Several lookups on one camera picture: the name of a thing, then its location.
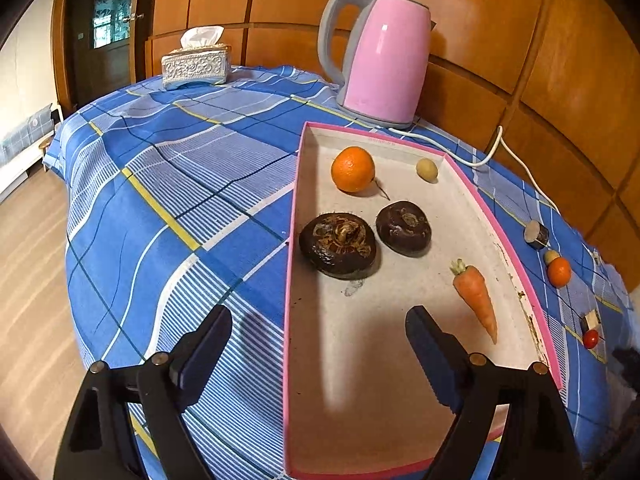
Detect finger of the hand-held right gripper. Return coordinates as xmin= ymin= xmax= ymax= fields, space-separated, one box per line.
xmin=611 ymin=347 xmax=640 ymax=396

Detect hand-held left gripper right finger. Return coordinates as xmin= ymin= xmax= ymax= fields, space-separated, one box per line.
xmin=405 ymin=305 xmax=583 ymax=480

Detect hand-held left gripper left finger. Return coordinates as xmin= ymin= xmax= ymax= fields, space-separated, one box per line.
xmin=52 ymin=305 xmax=233 ymax=480

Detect pink-rimmed white tray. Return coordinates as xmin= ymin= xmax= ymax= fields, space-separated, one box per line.
xmin=282 ymin=121 xmax=565 ymax=478

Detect small orange carrot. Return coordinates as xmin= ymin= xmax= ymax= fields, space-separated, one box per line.
xmin=449 ymin=258 xmax=499 ymax=345

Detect orange tangerine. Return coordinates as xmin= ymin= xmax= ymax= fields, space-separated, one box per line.
xmin=331 ymin=146 xmax=376 ymax=194
xmin=546 ymin=257 xmax=572 ymax=288

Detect small dark water chestnut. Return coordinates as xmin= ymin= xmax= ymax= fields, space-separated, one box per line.
xmin=376 ymin=201 xmax=432 ymax=257

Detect large dark water chestnut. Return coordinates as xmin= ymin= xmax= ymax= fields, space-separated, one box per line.
xmin=299 ymin=212 xmax=378 ymax=280

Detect large dark-skinned sugarcane piece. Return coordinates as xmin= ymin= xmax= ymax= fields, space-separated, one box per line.
xmin=524 ymin=220 xmax=550 ymax=250

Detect blue plaid tablecloth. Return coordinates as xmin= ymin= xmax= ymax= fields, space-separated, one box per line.
xmin=42 ymin=64 xmax=632 ymax=480

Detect white bench with plaid cushion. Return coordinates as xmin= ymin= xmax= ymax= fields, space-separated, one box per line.
xmin=0 ymin=102 xmax=53 ymax=201

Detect silver embossed tissue box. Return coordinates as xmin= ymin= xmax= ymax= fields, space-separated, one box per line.
xmin=161 ymin=26 xmax=232 ymax=92

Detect pink electric kettle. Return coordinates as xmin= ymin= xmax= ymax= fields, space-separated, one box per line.
xmin=318 ymin=0 xmax=433 ymax=128

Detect dark wooden door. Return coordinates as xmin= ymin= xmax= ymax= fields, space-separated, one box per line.
xmin=52 ymin=0 xmax=161 ymax=111

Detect wooden wardrobe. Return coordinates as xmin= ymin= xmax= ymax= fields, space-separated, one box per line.
xmin=145 ymin=0 xmax=640 ymax=271

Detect white power cord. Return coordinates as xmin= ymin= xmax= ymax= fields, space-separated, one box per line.
xmin=389 ymin=125 xmax=601 ymax=266

